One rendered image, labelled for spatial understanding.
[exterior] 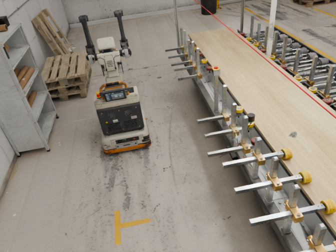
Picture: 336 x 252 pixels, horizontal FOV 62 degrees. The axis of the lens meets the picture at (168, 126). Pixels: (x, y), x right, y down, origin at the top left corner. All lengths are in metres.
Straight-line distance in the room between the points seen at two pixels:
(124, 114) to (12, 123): 1.49
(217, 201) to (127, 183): 1.07
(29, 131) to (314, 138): 3.37
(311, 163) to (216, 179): 1.31
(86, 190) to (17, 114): 1.34
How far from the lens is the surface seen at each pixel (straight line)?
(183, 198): 3.16
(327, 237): 2.13
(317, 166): 2.32
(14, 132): 4.25
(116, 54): 3.58
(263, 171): 2.59
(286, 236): 2.12
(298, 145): 2.46
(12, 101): 3.98
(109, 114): 3.56
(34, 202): 3.70
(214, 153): 2.36
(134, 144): 3.73
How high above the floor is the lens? 2.44
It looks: 36 degrees down
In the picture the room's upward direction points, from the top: 8 degrees counter-clockwise
